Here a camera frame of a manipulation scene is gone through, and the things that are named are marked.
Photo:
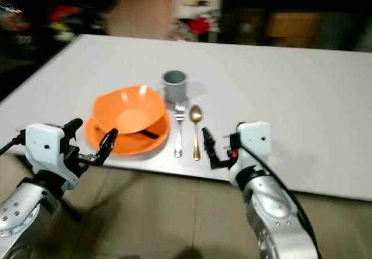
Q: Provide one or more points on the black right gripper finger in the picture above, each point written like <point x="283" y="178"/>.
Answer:
<point x="239" y="129"/>
<point x="211" y="146"/>

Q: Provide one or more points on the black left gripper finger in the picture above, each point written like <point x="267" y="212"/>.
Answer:
<point x="107" y="144"/>
<point x="73" y="128"/>

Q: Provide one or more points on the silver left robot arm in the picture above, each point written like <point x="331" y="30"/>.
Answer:
<point x="20" y="212"/>

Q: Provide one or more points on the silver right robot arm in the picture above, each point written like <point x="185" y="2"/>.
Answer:
<point x="273" y="212"/>

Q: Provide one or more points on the gold spoon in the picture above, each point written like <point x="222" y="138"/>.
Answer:
<point x="196" y="130"/>

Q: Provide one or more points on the orange plate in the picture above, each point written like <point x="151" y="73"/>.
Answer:
<point x="139" y="144"/>

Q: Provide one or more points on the silver fork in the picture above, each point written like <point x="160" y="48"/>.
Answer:
<point x="178" y="131"/>

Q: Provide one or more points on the orange bowl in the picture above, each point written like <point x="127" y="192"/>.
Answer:
<point x="131" y="107"/>

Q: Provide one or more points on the grey cup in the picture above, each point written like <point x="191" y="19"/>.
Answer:
<point x="175" y="87"/>

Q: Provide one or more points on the red and white object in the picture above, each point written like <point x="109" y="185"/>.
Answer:
<point x="200" y="24"/>

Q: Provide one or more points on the brown cardboard box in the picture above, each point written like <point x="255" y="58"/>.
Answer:
<point x="293" y="29"/>

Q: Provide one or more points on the black cabinet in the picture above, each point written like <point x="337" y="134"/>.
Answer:
<point x="343" y="9"/>

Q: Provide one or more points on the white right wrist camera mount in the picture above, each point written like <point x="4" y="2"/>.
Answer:
<point x="256" y="140"/>

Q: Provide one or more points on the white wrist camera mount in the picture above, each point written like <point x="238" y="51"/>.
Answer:
<point x="256" y="140"/>
<point x="43" y="146"/>

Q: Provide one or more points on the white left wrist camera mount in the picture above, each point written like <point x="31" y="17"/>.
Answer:
<point x="43" y="146"/>

